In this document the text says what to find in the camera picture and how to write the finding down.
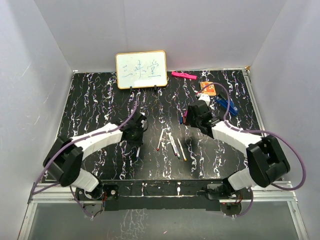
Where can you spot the white pen blue tip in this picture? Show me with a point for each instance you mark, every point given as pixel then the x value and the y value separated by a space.
pixel 138 153

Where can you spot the white pen yellow tip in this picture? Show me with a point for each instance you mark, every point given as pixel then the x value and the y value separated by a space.
pixel 182 150

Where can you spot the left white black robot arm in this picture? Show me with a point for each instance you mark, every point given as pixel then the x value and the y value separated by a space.
pixel 64 160

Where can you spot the white pen pink tip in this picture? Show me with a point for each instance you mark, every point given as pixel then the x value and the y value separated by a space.
pixel 172 144

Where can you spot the white pen red tip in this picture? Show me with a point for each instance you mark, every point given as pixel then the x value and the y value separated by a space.
pixel 160 140

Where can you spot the white pen green tip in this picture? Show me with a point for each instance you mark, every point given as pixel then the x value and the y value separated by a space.
pixel 177 150

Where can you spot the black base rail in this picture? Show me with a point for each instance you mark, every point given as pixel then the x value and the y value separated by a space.
pixel 174 194

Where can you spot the pink plastic clip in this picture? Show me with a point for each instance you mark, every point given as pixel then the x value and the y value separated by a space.
pixel 183 75

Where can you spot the small whiteboard with orange frame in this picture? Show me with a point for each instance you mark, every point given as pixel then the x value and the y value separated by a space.
pixel 141 69

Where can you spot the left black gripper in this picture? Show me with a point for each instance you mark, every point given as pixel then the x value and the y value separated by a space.
pixel 138 142

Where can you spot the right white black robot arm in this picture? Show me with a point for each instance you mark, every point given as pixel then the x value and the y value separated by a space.
pixel 266 159

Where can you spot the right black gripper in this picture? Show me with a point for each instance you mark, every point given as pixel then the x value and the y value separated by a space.
pixel 189 119

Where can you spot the orange card pack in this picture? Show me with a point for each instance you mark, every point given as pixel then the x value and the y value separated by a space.
pixel 207 87

